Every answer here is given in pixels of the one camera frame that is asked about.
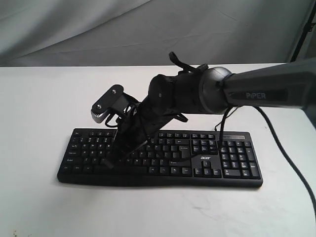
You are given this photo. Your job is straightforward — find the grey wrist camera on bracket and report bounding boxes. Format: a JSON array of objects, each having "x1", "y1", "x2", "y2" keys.
[{"x1": 91, "y1": 84, "x2": 139, "y2": 123}]

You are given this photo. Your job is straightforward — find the grey backdrop cloth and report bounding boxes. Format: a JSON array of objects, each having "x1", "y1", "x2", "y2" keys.
[{"x1": 0, "y1": 0, "x2": 314, "y2": 67}]

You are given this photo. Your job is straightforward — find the black tripod stand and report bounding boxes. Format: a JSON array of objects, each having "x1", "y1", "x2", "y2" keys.
[{"x1": 290, "y1": 0, "x2": 316, "y2": 62}]

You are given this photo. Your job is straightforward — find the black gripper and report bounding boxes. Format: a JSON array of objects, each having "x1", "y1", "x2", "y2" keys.
[{"x1": 101, "y1": 95, "x2": 182, "y2": 170}]

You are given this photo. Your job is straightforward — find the black acer keyboard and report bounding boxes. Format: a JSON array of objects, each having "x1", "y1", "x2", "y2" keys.
[{"x1": 57, "y1": 128, "x2": 263, "y2": 188}]

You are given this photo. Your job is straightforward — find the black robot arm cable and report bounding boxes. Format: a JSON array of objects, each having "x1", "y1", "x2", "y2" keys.
[{"x1": 214, "y1": 105, "x2": 316, "y2": 203}]

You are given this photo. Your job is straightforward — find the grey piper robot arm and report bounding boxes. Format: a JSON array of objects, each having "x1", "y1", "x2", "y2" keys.
[{"x1": 98, "y1": 59, "x2": 316, "y2": 168}]

